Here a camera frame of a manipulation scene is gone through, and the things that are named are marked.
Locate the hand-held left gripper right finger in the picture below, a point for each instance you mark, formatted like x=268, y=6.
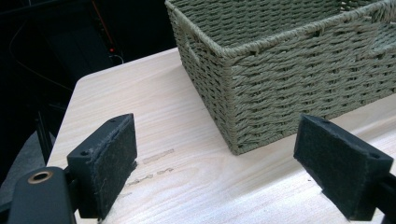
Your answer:
x=339, y=165

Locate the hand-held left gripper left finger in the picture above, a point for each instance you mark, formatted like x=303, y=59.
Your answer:
x=106, y=168

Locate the green woven basket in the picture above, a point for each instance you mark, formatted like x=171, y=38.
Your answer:
x=280, y=77

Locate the black metal stand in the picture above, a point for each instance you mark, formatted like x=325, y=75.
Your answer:
x=43, y=137

